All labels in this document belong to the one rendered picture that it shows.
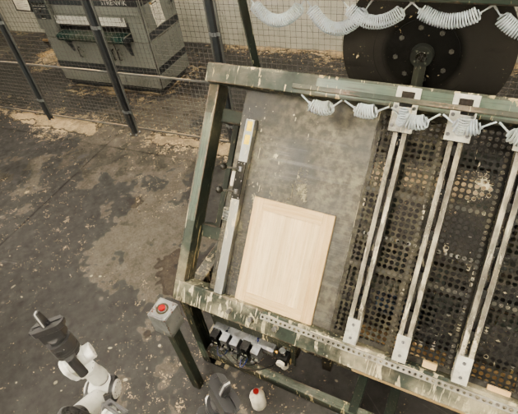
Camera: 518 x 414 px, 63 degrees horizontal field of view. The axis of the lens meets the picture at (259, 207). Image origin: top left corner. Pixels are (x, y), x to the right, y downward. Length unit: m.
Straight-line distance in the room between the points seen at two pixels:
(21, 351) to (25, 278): 0.76
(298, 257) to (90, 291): 2.21
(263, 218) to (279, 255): 0.21
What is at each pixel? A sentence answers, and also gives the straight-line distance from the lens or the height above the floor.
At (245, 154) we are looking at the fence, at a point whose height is 1.50.
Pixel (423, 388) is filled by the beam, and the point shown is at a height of 0.85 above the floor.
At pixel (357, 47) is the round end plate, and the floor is 1.85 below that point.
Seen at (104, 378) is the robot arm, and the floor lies 1.21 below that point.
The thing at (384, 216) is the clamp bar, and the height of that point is 1.41.
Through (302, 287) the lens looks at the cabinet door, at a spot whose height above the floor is 1.02.
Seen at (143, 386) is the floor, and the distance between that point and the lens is 3.25.
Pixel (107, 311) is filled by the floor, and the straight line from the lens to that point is 3.69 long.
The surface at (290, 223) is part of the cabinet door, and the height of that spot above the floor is 1.26.
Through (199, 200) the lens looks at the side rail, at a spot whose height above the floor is 1.27.
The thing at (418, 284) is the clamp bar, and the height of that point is 1.18.
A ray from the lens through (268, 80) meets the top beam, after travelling 2.13.
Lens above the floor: 2.79
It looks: 43 degrees down
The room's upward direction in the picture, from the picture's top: 9 degrees counter-clockwise
